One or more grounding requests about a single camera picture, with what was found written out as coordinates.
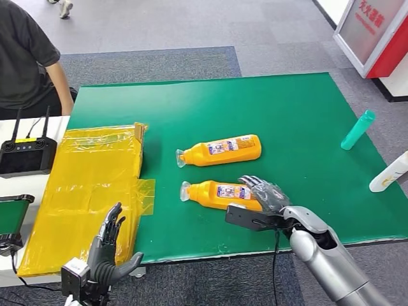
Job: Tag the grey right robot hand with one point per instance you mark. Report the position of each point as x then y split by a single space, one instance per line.
269 196

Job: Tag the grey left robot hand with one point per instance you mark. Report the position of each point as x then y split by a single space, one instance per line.
102 249

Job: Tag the orange detergent bottle clear cap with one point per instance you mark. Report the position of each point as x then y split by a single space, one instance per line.
223 151
207 195

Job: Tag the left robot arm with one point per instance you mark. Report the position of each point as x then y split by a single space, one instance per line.
102 291

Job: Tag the teal plastic bottle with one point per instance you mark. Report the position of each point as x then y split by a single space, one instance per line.
357 131

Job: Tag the white plastic bottle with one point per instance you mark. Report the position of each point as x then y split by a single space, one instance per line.
390 173

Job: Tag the yellow tape-wrapped flat box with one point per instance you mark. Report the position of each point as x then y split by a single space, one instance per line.
79 190

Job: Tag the green table mat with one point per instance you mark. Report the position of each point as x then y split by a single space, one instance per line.
286 126

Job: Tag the black tablet on stand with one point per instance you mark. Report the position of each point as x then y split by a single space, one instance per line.
13 215

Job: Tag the black remote controller with antennas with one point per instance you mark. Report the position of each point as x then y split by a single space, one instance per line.
27 156

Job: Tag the red and white display cabinet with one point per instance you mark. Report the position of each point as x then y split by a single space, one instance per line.
366 29

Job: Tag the person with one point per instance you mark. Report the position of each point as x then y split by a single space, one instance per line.
65 7
22 55

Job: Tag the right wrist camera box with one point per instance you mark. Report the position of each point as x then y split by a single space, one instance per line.
248 219

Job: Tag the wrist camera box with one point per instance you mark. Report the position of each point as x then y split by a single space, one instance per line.
75 276
248 219

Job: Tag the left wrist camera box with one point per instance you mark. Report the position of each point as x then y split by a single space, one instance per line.
75 276

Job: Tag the grey metal bracket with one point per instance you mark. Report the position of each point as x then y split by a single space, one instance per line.
137 272

